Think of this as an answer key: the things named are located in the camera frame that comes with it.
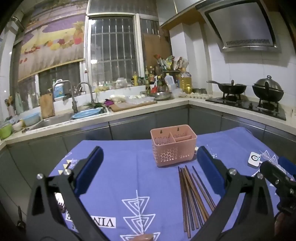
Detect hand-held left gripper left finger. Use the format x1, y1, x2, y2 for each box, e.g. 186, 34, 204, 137
26, 146, 104, 241

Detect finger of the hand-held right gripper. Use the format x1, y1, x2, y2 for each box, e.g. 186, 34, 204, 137
277, 157, 296, 181
259, 161, 294, 187

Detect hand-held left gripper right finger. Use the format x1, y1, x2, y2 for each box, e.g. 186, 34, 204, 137
196, 146, 278, 241

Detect pile of wooden chopsticks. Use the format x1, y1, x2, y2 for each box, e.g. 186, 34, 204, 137
178, 165, 216, 239

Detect pink plastic utensil basket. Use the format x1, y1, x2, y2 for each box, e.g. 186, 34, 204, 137
150, 125, 198, 168

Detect small white square device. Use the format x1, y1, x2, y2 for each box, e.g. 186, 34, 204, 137
247, 152, 263, 168

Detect purple printed tablecloth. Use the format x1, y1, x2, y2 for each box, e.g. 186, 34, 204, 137
50, 126, 296, 241

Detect blue plastic basin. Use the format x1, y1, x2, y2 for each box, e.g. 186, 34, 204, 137
71, 108, 104, 120

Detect stainless steel sink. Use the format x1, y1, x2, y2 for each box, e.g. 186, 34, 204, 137
28, 111, 110, 131

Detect black glass gas stove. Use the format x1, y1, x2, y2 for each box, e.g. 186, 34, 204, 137
205, 94, 287, 121

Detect chrome sink faucet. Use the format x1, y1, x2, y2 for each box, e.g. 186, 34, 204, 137
54, 80, 79, 114
76, 82, 96, 107

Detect egg tray with eggs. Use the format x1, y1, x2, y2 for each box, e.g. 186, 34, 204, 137
185, 91, 212, 100

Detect flat wooden cutting board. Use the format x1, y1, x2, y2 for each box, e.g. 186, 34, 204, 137
109, 100, 158, 113

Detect light blue bowl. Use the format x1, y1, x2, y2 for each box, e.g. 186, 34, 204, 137
23, 113, 41, 127

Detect dark pot with lid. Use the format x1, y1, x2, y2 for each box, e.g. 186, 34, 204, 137
252, 75, 284, 102

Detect upright brown chopping board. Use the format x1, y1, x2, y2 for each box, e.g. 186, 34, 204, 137
39, 89, 56, 119

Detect black wok pan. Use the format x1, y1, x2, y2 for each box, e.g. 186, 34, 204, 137
206, 80, 248, 94

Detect wide metal bowl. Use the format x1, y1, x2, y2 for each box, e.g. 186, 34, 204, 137
148, 91, 173, 101

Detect clear plastic food containers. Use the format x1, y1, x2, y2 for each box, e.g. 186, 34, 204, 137
125, 94, 155, 105

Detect large cooking oil bottle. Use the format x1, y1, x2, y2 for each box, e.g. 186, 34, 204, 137
178, 67, 193, 94

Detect green plastic bowl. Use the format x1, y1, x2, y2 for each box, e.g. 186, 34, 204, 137
0, 123, 13, 140

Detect white plastic jug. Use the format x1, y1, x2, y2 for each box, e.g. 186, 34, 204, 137
165, 73, 176, 91

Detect row of condiment bottles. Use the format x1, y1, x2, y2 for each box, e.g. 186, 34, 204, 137
132, 66, 167, 93

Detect cluster of seasoning packets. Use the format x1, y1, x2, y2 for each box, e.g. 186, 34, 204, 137
154, 54, 189, 71

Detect barred kitchen window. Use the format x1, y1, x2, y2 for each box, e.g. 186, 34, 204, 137
87, 14, 139, 84

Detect fruit print window blind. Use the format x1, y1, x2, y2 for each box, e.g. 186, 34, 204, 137
17, 14, 86, 81

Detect brown cardboard sheet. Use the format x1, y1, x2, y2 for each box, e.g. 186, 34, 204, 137
142, 34, 171, 70

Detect steel range hood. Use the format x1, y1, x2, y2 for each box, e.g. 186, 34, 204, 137
195, 0, 282, 53

